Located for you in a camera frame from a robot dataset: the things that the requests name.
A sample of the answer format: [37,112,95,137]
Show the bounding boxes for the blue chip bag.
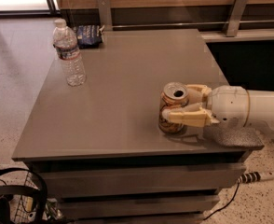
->
[73,25,104,49]

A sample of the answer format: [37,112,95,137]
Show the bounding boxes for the right metal wall bracket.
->
[223,0,248,37]

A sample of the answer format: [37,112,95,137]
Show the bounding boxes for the metal wall bracket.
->
[223,0,248,37]
[97,0,113,31]

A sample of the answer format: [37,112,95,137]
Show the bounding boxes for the clear plastic water bottle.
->
[53,19,87,87]

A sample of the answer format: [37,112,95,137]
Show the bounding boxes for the orange soda can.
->
[158,82,189,133]

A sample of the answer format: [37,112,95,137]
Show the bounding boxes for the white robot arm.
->
[160,82,274,134]

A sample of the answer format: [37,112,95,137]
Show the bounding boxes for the left metal wall bracket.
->
[97,0,113,31]

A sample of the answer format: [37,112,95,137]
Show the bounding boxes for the black and white cable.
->
[203,171,274,221]

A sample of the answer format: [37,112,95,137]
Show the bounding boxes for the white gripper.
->
[162,84,250,128]

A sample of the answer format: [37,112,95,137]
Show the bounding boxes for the grey drawer cabinet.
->
[11,28,265,224]

